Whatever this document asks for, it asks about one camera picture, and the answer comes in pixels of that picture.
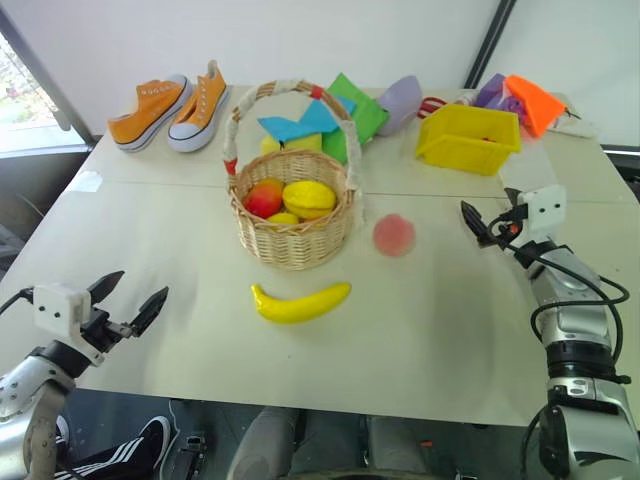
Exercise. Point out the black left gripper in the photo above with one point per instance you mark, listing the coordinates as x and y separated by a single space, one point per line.
100 330

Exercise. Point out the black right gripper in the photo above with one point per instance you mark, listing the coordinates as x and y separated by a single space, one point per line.
510 230

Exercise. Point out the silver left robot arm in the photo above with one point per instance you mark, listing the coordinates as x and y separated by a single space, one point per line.
20 385

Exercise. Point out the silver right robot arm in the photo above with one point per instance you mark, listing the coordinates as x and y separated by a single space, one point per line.
575 325

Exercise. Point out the yellow plastic bin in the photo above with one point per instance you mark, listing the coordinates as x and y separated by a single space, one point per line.
460 147

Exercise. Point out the small red item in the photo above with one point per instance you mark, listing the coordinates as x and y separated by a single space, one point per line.
488 138

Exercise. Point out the pink toy peach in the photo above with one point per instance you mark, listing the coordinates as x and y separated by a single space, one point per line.
395 235

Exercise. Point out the orange folded cloth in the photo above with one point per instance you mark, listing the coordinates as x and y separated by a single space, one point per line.
535 102

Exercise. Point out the clear tape patch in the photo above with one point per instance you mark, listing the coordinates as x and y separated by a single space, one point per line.
89 181

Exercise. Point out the purple plastic bowl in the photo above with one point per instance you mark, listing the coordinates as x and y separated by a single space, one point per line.
400 100

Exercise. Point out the black white striped shoe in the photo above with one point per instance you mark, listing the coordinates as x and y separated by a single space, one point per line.
125 450

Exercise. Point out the green folded bag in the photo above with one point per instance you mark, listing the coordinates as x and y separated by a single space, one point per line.
367 117

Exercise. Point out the yellow toy banana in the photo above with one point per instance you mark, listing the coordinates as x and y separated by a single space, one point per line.
295 306

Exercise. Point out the red orange toy peach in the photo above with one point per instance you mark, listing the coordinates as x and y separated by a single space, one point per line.
262 197

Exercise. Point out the black pedal shaped object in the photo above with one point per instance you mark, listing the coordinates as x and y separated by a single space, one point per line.
192 457

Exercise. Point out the small yellow toy lemon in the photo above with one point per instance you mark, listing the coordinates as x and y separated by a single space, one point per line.
282 219

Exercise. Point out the large yellow toy starfruit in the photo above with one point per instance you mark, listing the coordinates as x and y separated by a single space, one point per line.
310 197

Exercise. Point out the orange low sneaker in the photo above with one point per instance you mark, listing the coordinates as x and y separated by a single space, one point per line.
145 112

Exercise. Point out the orange high sneaker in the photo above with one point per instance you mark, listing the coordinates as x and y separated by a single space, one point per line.
197 115

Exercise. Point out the grey rounded leg shape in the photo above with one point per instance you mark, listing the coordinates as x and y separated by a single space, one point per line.
265 445
395 445

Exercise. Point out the blue folded cloth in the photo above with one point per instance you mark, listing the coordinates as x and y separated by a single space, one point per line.
300 122

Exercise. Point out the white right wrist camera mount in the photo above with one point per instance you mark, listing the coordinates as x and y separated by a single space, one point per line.
545 207

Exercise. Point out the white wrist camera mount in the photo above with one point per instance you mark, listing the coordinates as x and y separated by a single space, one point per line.
545 207
55 305

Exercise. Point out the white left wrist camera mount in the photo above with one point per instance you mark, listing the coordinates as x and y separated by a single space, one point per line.
55 305

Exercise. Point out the black window frame post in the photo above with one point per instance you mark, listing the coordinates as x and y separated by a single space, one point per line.
492 40

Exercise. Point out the dark window frame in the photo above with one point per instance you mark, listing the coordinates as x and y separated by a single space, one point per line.
40 75

